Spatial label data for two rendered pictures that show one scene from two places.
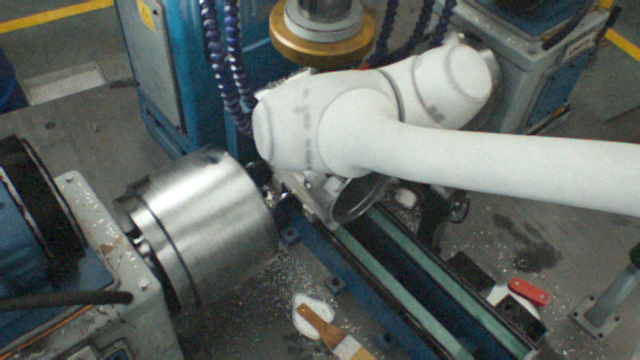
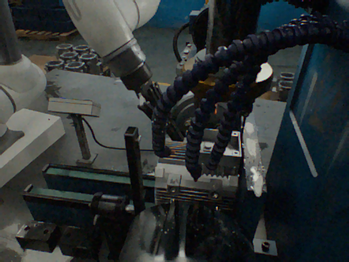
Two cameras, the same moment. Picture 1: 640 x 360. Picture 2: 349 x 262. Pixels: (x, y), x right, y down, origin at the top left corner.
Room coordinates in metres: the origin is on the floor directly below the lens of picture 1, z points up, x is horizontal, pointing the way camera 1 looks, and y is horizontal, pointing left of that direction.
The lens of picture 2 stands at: (1.16, -0.38, 1.53)
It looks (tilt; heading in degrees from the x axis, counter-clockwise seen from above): 35 degrees down; 142
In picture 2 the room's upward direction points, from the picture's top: straight up
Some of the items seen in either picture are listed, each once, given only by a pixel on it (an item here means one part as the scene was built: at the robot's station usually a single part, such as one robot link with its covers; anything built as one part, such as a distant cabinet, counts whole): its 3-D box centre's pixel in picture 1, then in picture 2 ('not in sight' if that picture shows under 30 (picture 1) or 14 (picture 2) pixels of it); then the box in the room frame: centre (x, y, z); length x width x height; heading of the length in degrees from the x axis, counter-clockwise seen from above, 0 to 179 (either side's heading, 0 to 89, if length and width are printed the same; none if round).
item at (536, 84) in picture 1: (506, 62); not in sight; (1.20, -0.45, 0.99); 0.35 x 0.31 x 0.37; 133
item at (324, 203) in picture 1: (328, 162); (196, 177); (0.79, -0.02, 1.01); 0.20 x 0.19 x 0.19; 43
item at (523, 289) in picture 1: (528, 292); not in sight; (0.64, -0.47, 0.81); 0.09 x 0.03 x 0.02; 61
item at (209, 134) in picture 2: not in sight; (214, 152); (0.82, 0.01, 1.11); 0.12 x 0.11 x 0.07; 43
